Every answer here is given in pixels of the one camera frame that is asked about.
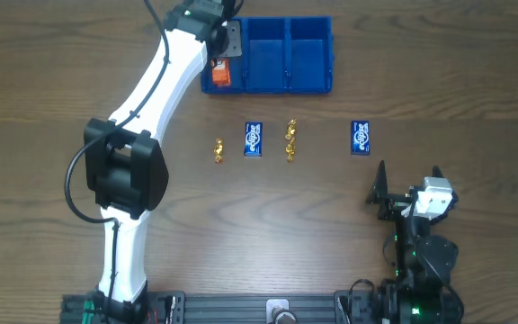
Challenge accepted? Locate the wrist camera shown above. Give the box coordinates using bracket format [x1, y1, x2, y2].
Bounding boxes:
[226, 21, 243, 58]
[406, 175, 460, 221]

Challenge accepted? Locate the blue candy pack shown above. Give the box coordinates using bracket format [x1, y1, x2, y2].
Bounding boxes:
[350, 120, 371, 157]
[243, 121, 263, 158]

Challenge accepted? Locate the black cable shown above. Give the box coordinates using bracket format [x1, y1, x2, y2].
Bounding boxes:
[63, 0, 173, 226]
[382, 197, 466, 321]

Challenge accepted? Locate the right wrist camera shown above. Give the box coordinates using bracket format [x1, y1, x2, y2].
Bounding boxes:
[406, 175, 460, 221]

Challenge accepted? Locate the mounting rail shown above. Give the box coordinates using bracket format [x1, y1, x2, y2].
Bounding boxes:
[60, 291, 462, 324]

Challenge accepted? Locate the orange candy box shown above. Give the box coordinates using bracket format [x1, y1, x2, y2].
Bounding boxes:
[211, 58, 233, 87]

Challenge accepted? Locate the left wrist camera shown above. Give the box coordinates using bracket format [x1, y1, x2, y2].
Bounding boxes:
[226, 21, 243, 58]

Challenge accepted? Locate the blue tray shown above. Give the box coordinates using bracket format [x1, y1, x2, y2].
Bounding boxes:
[200, 16, 335, 95]

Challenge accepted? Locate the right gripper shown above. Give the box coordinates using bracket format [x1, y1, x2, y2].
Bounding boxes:
[366, 160, 444, 221]

